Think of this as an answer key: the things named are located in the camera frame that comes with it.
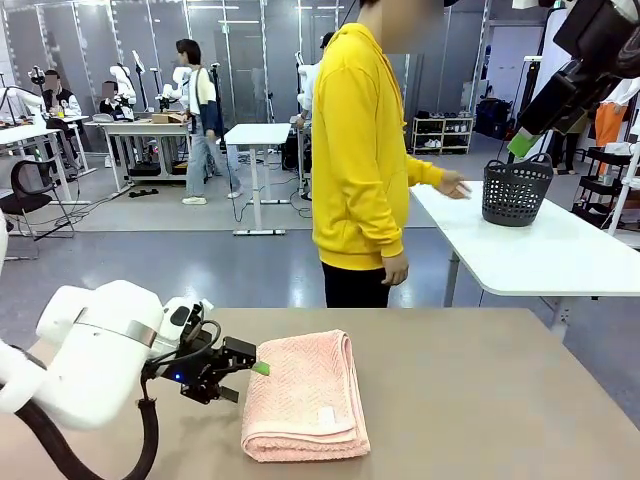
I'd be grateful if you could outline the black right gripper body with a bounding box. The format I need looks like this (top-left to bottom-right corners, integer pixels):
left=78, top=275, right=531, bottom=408
left=592, top=0, right=640, bottom=84

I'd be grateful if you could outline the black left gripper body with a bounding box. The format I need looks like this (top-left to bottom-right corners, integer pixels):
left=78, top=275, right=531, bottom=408
left=148, top=342, right=227, bottom=406

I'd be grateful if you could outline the pink terry towel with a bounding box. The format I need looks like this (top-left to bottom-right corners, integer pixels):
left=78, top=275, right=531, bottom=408
left=240, top=328, right=372, bottom=464

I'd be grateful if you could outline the left forearm in yellow sleeve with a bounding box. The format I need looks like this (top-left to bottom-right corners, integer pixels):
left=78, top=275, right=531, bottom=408
left=406, top=153, right=447, bottom=191

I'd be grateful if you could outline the right forearm in yellow sleeve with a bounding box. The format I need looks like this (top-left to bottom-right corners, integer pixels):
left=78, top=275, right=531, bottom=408
left=356, top=198, right=407, bottom=261

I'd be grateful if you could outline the person's left hand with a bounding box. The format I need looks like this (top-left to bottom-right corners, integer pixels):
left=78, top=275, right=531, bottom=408
left=433, top=169, right=473, bottom=202

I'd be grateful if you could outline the person's right hand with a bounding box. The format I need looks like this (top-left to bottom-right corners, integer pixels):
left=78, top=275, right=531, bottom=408
left=381, top=251, right=411, bottom=288

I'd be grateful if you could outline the tall white reflector panel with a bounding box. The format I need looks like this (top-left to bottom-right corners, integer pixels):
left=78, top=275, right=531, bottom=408
left=519, top=8, right=572, bottom=131

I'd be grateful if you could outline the person in brown coat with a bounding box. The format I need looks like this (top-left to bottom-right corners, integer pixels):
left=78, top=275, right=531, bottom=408
left=548, top=113, right=592, bottom=175

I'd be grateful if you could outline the mannequin with orange trousers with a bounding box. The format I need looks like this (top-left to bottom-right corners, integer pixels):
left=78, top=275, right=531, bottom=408
left=593, top=74, right=640, bottom=169

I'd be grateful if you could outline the black suitcase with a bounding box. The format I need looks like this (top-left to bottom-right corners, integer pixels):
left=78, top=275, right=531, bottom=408
left=473, top=96, right=515, bottom=142

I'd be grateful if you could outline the black rolling cart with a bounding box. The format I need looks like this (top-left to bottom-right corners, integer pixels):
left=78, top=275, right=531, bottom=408
left=571, top=144, right=640, bottom=229

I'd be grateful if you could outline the dark plastic laundry basket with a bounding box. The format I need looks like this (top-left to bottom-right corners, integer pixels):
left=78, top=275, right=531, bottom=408
left=481, top=152, right=555, bottom=228

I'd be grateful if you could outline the white shoe shelf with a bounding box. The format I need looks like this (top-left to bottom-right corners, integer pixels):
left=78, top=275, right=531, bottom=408
left=411, top=115, right=475, bottom=156

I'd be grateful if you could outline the white side table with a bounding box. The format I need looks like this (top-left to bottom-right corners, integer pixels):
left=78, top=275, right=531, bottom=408
left=408, top=180, right=640, bottom=347

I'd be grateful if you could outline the grey desk with equipment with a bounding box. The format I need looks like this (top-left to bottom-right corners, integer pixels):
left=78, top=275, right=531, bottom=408
left=288, top=115, right=317, bottom=199

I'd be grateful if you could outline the person in yellow hoodie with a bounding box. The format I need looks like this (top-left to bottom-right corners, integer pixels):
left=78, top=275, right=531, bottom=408
left=310, top=0, right=447, bottom=309

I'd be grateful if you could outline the small white standing desk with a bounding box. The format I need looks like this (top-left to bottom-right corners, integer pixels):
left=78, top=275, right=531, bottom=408
left=222, top=122, right=293, bottom=238

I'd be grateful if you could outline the white desk with cardboard box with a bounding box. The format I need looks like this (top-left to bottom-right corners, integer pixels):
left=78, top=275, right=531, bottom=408
left=83, top=116, right=202, bottom=200

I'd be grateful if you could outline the person in cream navy cardigan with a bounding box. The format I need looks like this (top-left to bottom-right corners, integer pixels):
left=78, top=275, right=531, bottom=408
left=174, top=38, right=245, bottom=207

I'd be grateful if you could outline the black office chair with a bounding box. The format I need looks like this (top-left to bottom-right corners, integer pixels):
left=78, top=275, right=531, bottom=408
left=0, top=159, right=77, bottom=242

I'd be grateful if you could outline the seated person in dark clothes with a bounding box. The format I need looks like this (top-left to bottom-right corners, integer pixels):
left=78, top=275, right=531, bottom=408
left=97, top=80, right=136, bottom=122

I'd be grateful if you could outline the long white desk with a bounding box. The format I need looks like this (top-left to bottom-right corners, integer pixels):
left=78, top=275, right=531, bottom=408
left=0, top=114, right=92, bottom=207

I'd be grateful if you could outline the black light stand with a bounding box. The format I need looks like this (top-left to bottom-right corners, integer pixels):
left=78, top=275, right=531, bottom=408
left=131, top=49, right=152, bottom=113

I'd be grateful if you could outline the seated person in varsity jacket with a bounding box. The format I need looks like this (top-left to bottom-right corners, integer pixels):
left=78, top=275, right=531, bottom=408
left=39, top=69, right=84, bottom=120

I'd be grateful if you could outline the black left wrist camera cable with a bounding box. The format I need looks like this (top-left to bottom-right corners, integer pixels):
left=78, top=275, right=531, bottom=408
left=141, top=318, right=223, bottom=387

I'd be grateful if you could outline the white metal rack frame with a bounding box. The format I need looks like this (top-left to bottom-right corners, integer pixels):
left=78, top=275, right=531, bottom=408
left=606, top=147, right=640, bottom=237

